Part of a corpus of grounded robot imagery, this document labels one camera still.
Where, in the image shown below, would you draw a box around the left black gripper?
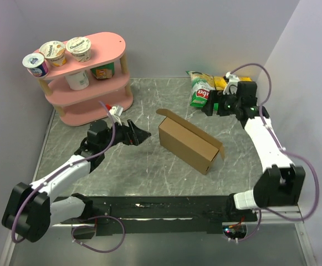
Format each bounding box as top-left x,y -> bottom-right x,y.
100,117 -> 151,151

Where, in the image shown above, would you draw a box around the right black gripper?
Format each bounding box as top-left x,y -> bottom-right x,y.
201,89 -> 242,117

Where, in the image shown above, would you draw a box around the brown cardboard box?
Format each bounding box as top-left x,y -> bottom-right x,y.
156,109 -> 225,175

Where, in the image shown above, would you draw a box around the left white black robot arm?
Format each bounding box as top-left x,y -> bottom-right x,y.
2,119 -> 151,242

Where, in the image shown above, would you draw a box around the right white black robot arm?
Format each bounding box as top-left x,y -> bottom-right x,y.
202,81 -> 305,221

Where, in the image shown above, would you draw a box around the green Chuba chips bag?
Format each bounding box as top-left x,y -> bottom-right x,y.
186,71 -> 216,108

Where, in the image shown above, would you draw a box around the yellow Lays chips bag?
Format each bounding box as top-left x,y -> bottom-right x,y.
214,76 -> 252,91

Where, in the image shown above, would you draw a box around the green snack cup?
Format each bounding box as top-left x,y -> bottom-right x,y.
90,62 -> 115,80

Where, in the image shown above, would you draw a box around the pink three-tier shelf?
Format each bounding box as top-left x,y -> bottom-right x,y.
37,32 -> 134,126

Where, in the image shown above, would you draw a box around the white plastic cup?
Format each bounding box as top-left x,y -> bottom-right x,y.
65,70 -> 89,91

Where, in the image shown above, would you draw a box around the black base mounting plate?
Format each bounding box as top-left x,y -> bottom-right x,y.
63,196 -> 266,236

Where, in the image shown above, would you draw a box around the white Chobani yogurt cup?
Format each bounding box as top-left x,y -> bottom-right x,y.
65,37 -> 91,62

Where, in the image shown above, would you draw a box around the orange Chobani yogurt cup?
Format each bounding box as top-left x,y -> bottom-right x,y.
39,40 -> 67,67

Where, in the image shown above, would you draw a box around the blue white yogurt cup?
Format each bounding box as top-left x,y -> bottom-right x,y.
22,53 -> 49,78

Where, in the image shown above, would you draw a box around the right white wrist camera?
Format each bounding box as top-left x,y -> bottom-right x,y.
223,72 -> 245,95

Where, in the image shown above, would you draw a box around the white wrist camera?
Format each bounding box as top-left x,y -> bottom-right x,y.
106,105 -> 124,125
223,72 -> 245,95

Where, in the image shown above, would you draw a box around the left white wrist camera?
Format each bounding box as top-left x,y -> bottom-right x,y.
106,105 -> 124,125

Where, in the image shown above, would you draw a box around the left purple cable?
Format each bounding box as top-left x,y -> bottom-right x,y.
11,101 -> 126,253

